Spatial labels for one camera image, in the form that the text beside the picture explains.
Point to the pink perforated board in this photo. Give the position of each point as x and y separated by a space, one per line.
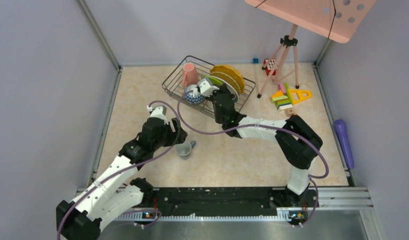
336 20

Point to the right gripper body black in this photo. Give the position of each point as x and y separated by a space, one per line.
221 90

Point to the pink tripod stand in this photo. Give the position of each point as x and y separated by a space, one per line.
280 55

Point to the yellow triangle toy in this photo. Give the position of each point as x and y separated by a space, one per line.
297 96

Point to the pink mug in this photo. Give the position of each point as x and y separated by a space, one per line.
189 75

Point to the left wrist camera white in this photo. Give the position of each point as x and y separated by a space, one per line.
158 112

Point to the red white dice box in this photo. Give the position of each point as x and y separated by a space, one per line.
269 66

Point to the stack of coloured wooden blocks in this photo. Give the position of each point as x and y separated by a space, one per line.
283 100

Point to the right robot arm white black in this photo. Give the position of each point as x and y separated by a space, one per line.
298 141

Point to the purple handle tool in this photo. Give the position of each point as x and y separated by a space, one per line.
341 132

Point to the grey white cup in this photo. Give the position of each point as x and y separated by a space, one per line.
184 149

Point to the woven bamboo round tray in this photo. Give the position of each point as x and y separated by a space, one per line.
228 79

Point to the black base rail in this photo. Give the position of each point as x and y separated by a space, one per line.
226 201

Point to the red patterned bowl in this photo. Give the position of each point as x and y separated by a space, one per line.
192 95

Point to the white plate green red rim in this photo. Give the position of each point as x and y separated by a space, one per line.
219 82

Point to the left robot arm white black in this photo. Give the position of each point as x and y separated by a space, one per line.
88 214

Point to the dark wire dish rack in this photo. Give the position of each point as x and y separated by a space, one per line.
172 86

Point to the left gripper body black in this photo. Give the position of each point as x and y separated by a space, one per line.
168 135

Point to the yellow polka dot plate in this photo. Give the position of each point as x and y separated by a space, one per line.
231 72

